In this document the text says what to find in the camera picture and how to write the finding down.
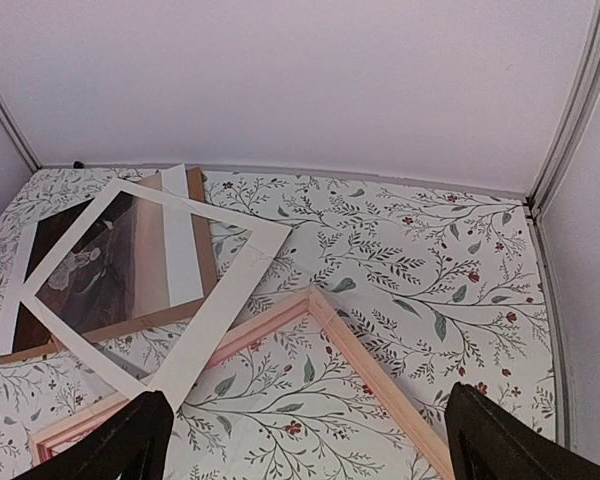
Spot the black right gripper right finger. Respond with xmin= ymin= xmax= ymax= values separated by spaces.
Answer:
xmin=445 ymin=382 xmax=600 ymax=480

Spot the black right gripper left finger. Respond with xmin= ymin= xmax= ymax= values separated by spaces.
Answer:
xmin=18 ymin=391 xmax=174 ymax=480

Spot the white mat board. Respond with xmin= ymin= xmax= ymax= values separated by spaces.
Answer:
xmin=20 ymin=178 xmax=291 ymax=411

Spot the pink wooden picture frame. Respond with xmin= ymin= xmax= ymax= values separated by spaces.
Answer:
xmin=28 ymin=285 xmax=456 ymax=480

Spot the photo print with white border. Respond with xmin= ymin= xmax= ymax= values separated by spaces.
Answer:
xmin=0 ymin=163 xmax=206 ymax=355

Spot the right aluminium corner post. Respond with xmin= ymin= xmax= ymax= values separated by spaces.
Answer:
xmin=525 ymin=0 xmax=600 ymax=221

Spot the aluminium corner post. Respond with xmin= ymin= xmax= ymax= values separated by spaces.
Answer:
xmin=0 ymin=92 xmax=42 ymax=173
xmin=525 ymin=0 xmax=600 ymax=221

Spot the left aluminium corner post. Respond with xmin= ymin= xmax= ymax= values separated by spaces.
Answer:
xmin=0 ymin=92 xmax=42 ymax=173

